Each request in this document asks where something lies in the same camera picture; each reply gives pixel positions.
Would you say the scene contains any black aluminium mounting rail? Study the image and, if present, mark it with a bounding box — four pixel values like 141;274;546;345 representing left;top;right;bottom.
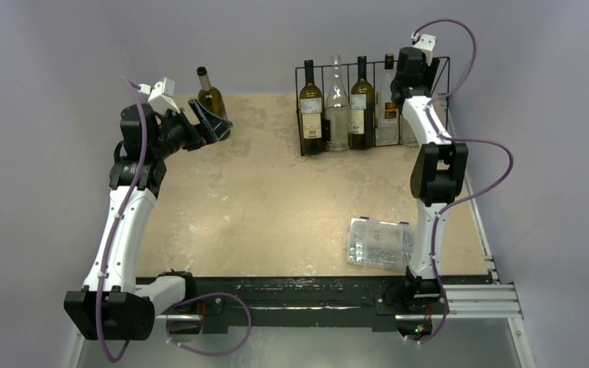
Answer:
73;275;524;337

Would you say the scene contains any black wire wine rack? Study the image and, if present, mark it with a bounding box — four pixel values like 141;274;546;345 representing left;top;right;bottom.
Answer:
294;57;452;157

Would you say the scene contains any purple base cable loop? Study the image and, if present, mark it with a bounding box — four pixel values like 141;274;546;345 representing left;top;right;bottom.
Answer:
164;291;253;359

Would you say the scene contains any dark green bottle white label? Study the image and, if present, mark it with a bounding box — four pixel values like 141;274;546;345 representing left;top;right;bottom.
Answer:
350;56;375;150

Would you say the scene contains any clear plastic screw box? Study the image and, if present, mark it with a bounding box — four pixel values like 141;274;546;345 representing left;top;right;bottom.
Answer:
347;217;414;271

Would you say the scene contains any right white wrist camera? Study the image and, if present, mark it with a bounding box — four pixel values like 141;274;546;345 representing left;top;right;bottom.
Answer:
410;32;436;66

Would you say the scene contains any tall clear glass bottle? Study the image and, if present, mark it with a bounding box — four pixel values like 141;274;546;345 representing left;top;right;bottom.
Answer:
400;116;419;147

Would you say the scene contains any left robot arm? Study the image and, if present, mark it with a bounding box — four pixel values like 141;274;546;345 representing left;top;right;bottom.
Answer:
64;100;233;341

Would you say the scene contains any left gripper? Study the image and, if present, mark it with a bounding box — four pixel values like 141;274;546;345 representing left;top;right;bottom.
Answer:
150;98;231;159

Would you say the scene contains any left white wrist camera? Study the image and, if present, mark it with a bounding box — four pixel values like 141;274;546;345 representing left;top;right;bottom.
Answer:
137;77;181;116

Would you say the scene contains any green bottle silver foil neck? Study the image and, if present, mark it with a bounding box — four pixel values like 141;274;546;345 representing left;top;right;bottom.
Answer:
197;66;228;119

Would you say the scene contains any dark green wine bottle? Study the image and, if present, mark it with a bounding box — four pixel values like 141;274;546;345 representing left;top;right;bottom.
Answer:
299;60;326;156

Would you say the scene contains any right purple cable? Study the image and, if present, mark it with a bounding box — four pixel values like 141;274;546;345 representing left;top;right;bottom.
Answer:
410;18;515;347

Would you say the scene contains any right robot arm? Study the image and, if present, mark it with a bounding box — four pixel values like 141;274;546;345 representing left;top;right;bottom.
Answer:
390;47;469;312

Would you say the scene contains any clear bottle black cap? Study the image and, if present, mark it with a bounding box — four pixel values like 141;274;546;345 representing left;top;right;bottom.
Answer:
376;54;400;146

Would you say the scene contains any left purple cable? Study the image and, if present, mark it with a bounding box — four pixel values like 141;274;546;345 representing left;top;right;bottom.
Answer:
94;76;148;364

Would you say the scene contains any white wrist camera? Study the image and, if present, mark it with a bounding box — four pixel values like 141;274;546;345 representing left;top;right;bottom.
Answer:
137;77;181;116
410;32;436;66

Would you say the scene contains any clear slender glass bottle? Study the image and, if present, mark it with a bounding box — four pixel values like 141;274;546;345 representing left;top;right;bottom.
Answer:
325;54;350;152

